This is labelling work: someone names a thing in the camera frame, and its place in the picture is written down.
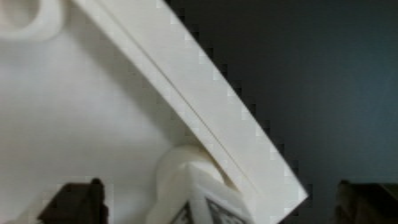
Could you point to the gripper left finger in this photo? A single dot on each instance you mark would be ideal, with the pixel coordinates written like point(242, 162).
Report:
point(77, 205)

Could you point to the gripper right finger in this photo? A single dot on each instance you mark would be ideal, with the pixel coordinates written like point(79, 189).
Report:
point(366, 203)

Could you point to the white table leg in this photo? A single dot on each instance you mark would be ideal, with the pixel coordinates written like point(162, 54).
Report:
point(196, 199)

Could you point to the white square tabletop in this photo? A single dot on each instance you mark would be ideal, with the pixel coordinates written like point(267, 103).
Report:
point(114, 94)

